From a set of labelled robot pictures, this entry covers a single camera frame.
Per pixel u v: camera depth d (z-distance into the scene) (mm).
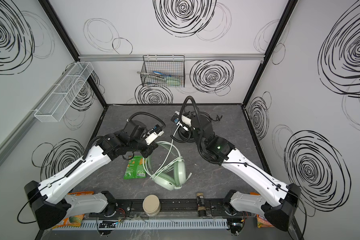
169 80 866
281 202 378
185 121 577
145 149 630
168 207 752
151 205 693
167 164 630
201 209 721
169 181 605
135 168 828
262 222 679
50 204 393
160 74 907
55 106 736
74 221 678
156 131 621
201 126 450
